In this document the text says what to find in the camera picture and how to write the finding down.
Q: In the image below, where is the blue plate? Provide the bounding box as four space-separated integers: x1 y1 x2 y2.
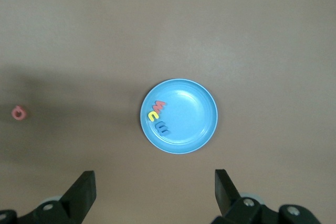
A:
140 78 219 155

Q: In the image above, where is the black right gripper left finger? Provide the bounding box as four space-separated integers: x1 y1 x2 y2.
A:
0 170 97 224

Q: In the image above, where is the red foam lowercase w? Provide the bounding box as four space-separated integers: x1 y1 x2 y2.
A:
151 100 166 115

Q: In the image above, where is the blue foam lowercase m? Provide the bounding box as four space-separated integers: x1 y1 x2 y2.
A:
154 120 172 137

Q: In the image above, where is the pink foam letter Q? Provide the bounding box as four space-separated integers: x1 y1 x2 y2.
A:
11 105 28 121

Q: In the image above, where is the yellow foam letter u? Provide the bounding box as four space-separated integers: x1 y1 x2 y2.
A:
147 110 160 123

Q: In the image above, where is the brown table cover sheet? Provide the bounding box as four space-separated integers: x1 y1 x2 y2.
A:
0 0 336 224

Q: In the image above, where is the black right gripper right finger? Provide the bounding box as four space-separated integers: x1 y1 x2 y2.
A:
212 168 322 224

